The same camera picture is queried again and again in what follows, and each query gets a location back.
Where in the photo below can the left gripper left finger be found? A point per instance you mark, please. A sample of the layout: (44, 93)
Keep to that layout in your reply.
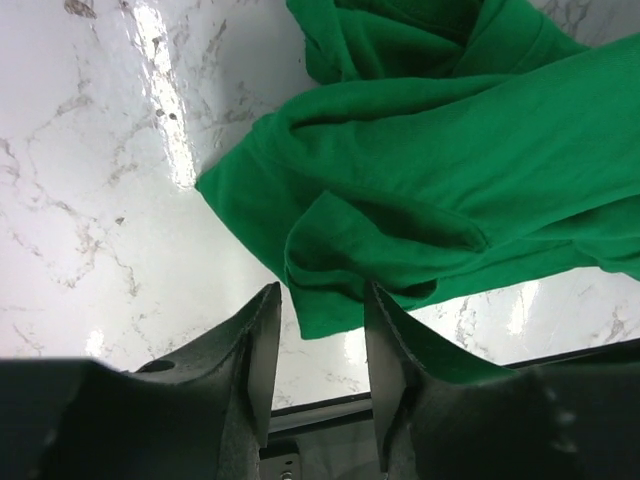
(217, 393)

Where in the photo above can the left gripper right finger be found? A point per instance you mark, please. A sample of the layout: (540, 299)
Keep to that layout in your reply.
(439, 411)

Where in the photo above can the green t shirt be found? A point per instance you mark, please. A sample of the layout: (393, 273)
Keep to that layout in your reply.
(448, 148)

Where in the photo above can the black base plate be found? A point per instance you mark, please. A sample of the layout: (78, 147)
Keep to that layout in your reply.
(600, 385)

